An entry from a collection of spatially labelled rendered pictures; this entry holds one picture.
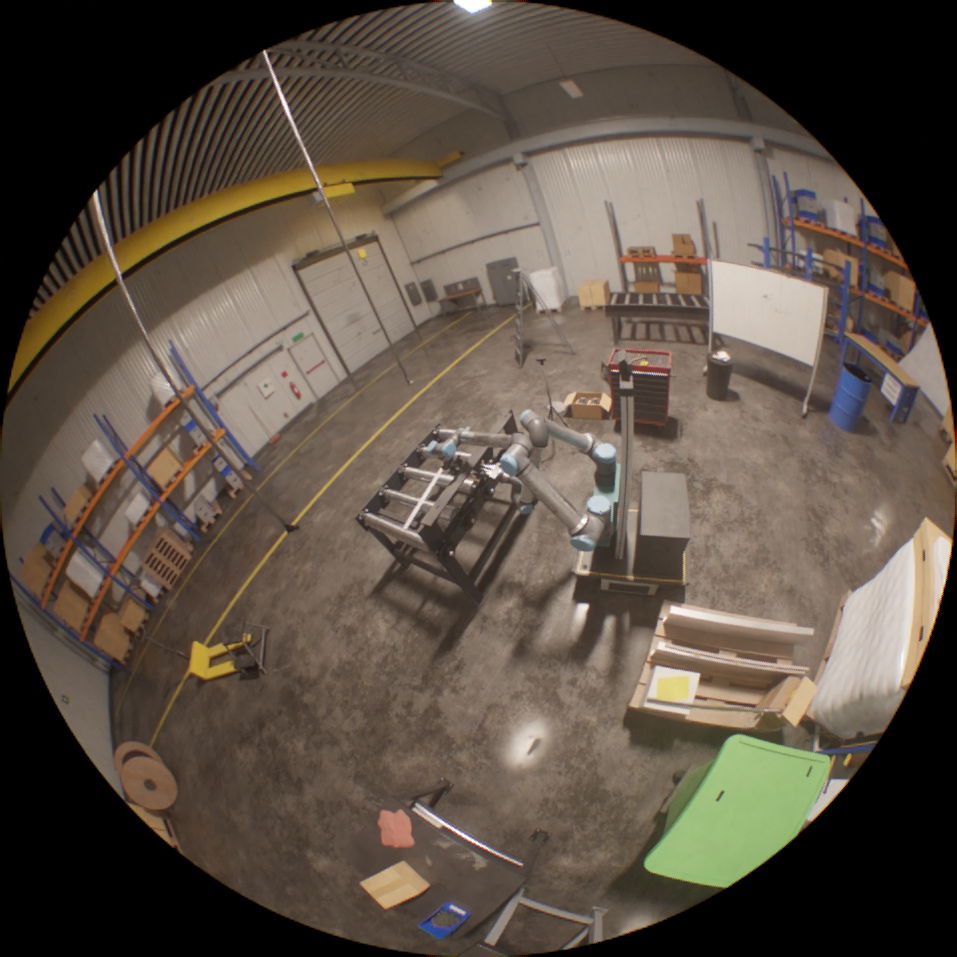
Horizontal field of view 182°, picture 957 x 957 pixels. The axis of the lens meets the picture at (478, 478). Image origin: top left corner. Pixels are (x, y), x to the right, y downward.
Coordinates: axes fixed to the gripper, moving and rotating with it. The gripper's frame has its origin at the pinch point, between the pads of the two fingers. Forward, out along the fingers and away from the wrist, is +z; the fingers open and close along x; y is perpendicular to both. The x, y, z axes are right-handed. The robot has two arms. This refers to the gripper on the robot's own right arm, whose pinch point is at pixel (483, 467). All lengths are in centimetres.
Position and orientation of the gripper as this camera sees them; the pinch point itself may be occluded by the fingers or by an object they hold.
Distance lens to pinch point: 220.0
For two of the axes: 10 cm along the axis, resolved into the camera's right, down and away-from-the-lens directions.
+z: -8.8, -3.2, 3.5
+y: -1.3, -5.6, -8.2
